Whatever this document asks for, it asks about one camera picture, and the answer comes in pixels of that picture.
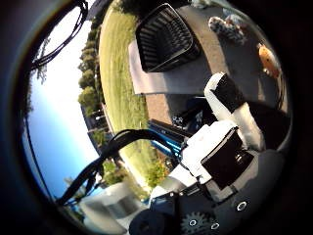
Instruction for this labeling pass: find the blue metal frame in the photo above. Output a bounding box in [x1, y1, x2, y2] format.
[147, 118, 184, 159]

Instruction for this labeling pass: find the white box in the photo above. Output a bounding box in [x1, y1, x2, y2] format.
[79, 181, 149, 231]

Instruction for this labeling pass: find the black cable bundle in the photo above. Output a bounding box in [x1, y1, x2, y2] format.
[30, 0, 90, 71]

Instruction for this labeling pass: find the grey white spotted plush toy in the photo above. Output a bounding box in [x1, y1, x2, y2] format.
[207, 14, 249, 46]

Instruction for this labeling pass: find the orange plush toy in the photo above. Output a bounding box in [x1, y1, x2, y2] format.
[256, 42, 282, 79]

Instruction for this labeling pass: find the black wicker basket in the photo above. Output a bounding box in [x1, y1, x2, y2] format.
[134, 3, 201, 73]

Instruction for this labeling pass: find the dark building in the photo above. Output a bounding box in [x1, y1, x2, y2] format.
[81, 109, 111, 155]

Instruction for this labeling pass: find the thick black cable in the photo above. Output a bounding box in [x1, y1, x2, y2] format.
[57, 128, 184, 207]

